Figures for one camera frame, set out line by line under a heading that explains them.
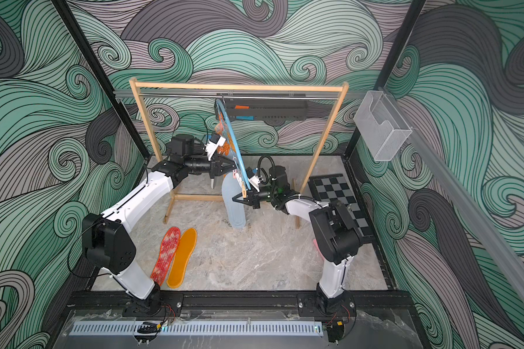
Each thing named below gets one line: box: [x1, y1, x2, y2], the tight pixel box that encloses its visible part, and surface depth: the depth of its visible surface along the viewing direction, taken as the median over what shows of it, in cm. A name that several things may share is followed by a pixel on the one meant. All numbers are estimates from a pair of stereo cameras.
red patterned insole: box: [149, 226, 181, 286], surface depth 87 cm
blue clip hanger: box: [214, 94, 252, 190], surface depth 64 cm
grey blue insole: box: [221, 172, 246, 230], surface depth 81 cm
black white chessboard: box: [307, 173, 375, 241], surface depth 105 cm
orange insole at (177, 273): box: [165, 227, 198, 289], surface depth 85 cm
